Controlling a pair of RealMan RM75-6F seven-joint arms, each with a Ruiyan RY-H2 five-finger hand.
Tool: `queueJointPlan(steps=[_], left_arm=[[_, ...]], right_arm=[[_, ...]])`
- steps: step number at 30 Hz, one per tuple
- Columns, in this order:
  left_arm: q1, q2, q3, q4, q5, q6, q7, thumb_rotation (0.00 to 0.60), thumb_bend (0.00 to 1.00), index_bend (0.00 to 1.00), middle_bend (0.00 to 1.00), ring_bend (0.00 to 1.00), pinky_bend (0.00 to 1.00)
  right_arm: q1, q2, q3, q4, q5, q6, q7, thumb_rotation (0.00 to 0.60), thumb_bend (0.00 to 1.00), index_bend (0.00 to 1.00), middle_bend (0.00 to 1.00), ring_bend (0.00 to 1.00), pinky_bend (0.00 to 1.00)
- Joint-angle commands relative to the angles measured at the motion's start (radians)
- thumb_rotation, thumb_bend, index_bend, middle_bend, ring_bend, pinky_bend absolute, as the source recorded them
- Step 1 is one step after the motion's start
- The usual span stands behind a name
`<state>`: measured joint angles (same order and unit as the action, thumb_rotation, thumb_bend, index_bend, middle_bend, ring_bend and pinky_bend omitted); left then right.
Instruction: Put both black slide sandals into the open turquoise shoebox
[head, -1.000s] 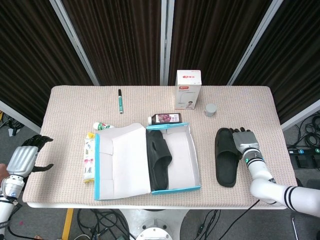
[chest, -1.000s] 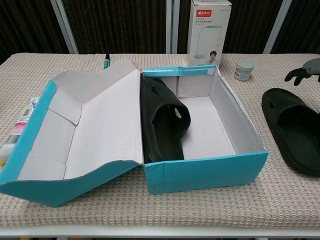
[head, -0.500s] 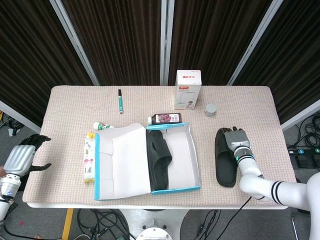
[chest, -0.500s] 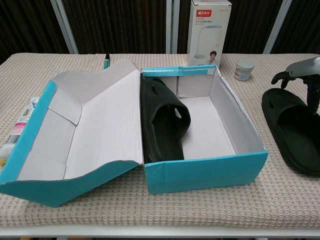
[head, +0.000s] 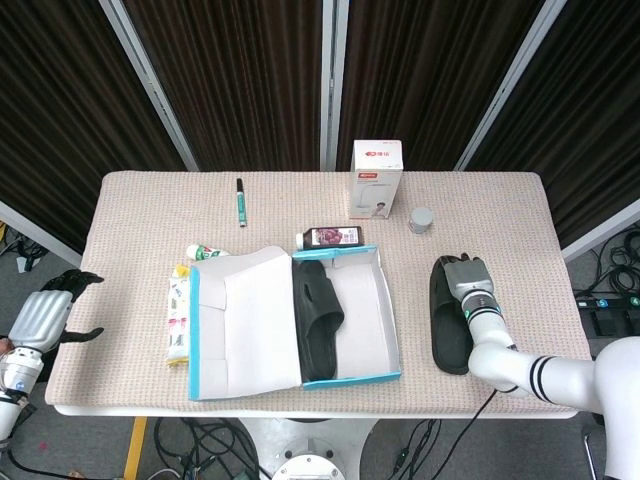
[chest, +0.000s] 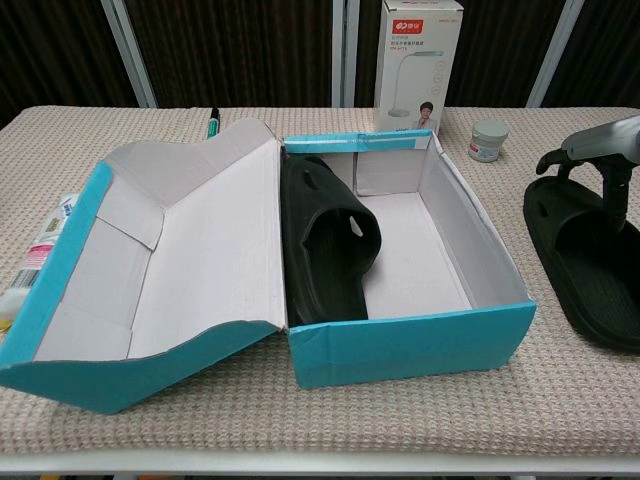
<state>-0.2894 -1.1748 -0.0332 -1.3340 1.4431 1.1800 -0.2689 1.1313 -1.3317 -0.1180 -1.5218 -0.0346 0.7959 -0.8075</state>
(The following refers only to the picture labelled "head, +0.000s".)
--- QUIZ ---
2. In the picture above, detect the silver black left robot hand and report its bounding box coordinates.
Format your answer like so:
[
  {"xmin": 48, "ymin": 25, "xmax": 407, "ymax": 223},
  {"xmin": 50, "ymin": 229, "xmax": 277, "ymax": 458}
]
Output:
[{"xmin": 9, "ymin": 269, "xmax": 106, "ymax": 354}]

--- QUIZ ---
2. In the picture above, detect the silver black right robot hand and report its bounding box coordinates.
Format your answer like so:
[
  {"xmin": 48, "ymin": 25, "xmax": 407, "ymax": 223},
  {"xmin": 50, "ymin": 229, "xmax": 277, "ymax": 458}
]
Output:
[{"xmin": 439, "ymin": 253, "xmax": 494, "ymax": 301}]

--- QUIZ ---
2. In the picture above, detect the black slipper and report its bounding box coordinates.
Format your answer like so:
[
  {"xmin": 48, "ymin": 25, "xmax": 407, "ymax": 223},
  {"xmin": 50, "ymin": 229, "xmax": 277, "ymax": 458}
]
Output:
[
  {"xmin": 430, "ymin": 254, "xmax": 476, "ymax": 376},
  {"xmin": 291, "ymin": 259, "xmax": 345, "ymax": 381}
]

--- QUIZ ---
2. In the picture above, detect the beige cloth-covered table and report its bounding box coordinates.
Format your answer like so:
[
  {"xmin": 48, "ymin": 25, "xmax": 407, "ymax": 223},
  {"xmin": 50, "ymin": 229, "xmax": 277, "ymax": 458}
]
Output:
[{"xmin": 44, "ymin": 171, "xmax": 596, "ymax": 416}]

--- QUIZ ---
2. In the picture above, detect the light blue shoe box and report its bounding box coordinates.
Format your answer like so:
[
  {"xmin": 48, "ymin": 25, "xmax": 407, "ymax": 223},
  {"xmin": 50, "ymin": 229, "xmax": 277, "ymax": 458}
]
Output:
[{"xmin": 187, "ymin": 243, "xmax": 404, "ymax": 402}]

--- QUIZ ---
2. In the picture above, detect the small grey jar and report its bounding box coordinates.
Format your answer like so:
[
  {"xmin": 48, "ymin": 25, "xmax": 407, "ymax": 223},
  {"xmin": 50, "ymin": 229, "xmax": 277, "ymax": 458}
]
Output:
[{"xmin": 408, "ymin": 206, "xmax": 434, "ymax": 235}]

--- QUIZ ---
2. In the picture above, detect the white lamp carton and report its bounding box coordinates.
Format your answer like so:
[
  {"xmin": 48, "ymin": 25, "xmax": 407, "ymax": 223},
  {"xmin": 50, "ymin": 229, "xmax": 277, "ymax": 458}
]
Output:
[{"xmin": 348, "ymin": 139, "xmax": 404, "ymax": 220}]

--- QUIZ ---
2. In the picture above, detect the yellow white snack packet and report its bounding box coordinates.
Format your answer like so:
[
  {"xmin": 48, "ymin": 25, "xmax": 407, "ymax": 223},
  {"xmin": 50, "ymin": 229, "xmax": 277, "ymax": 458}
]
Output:
[{"xmin": 165, "ymin": 264, "xmax": 193, "ymax": 370}]

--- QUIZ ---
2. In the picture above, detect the dark juice bottle purple label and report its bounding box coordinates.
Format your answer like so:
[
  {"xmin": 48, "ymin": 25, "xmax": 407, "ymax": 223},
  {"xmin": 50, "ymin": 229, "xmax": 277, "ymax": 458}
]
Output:
[{"xmin": 295, "ymin": 225, "xmax": 364, "ymax": 250}]

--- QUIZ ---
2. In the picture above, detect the white green toothpaste tube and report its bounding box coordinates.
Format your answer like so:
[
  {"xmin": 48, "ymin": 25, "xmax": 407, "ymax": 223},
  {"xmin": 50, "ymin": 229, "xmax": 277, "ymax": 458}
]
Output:
[{"xmin": 186, "ymin": 243, "xmax": 231, "ymax": 261}]

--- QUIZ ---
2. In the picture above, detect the dark brown curtain panel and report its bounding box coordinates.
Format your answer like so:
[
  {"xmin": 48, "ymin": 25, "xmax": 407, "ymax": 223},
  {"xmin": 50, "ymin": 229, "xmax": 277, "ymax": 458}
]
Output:
[
  {"xmin": 467, "ymin": 0, "xmax": 640, "ymax": 249},
  {"xmin": 0, "ymin": 0, "xmax": 187, "ymax": 254},
  {"xmin": 337, "ymin": 0, "xmax": 551, "ymax": 172},
  {"xmin": 122, "ymin": 0, "xmax": 332, "ymax": 172}
]

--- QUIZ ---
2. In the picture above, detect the green marker pen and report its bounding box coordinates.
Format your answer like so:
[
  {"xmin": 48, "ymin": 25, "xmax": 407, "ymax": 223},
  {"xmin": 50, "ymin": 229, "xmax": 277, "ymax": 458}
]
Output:
[{"xmin": 235, "ymin": 177, "xmax": 248, "ymax": 229}]

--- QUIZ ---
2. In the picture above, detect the grey partition frame post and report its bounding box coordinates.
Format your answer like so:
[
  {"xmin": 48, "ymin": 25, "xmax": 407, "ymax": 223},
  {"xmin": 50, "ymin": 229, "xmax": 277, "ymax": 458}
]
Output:
[
  {"xmin": 562, "ymin": 198, "xmax": 640, "ymax": 264},
  {"xmin": 0, "ymin": 199, "xmax": 84, "ymax": 269},
  {"xmin": 98, "ymin": 0, "xmax": 201, "ymax": 172},
  {"xmin": 453, "ymin": 0, "xmax": 569, "ymax": 172},
  {"xmin": 319, "ymin": 0, "xmax": 350, "ymax": 172}
]

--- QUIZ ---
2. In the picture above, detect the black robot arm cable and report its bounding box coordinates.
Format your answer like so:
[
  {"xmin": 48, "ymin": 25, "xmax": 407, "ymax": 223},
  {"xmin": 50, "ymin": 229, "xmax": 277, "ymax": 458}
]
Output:
[{"xmin": 439, "ymin": 387, "xmax": 519, "ymax": 480}]

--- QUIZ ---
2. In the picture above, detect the black floor cable bundle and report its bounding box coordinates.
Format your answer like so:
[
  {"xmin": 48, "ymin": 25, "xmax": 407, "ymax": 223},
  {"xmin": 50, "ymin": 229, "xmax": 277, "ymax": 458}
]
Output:
[
  {"xmin": 572, "ymin": 227, "xmax": 640, "ymax": 301},
  {"xmin": 152, "ymin": 417, "xmax": 264, "ymax": 480}
]

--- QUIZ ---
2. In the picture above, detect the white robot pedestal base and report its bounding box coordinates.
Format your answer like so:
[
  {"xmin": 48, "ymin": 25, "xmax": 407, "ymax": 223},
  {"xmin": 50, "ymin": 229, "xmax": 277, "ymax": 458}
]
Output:
[{"xmin": 234, "ymin": 417, "xmax": 381, "ymax": 480}]

